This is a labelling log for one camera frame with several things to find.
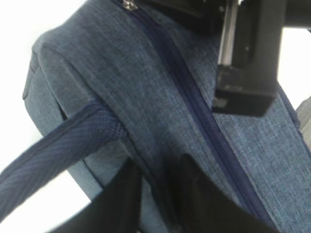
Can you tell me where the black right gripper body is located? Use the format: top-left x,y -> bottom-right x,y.
146,0 -> 311,117

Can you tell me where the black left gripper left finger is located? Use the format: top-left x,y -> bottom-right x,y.
52,159 -> 141,233

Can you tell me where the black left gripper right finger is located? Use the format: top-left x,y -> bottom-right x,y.
168,154 -> 275,233

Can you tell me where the dark navy lunch bag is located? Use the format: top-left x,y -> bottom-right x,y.
0,0 -> 311,233

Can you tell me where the silver zipper pull ring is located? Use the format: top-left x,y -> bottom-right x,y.
122,0 -> 139,12

